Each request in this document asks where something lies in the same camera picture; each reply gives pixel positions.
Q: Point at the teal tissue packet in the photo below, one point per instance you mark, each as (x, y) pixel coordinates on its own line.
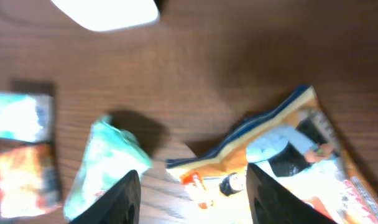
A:
(26, 117)

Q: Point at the orange tissue packet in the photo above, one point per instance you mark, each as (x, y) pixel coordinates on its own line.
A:
(29, 184)

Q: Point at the yellow snack chip bag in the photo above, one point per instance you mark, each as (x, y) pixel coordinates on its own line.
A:
(296, 145)

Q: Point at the light green pouch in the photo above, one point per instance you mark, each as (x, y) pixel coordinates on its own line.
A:
(110, 154)

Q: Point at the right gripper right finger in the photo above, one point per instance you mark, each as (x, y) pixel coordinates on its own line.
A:
(271, 203)

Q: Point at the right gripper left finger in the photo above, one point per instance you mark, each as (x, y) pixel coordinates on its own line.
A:
(119, 205)

